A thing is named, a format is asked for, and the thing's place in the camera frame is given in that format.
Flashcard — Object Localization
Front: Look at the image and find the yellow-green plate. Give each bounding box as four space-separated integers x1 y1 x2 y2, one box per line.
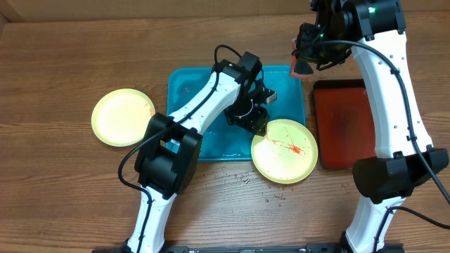
251 119 319 184
91 89 155 147

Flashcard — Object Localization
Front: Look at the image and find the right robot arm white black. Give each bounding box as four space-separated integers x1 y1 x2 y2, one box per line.
292 0 449 252

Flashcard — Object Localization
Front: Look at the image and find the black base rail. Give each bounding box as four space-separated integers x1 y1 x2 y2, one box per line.
91 243 405 253

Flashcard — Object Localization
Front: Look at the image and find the black tray with red water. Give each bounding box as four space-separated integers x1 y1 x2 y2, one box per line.
313 79 375 169

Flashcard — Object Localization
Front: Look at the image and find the teal plastic serving tray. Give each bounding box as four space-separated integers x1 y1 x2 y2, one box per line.
167 65 306 162

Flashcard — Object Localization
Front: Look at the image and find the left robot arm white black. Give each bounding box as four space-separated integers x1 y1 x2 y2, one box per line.
117 52 276 252

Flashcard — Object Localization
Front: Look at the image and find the red sponge with dark scourer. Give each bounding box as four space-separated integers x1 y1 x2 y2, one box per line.
290 38 314 80

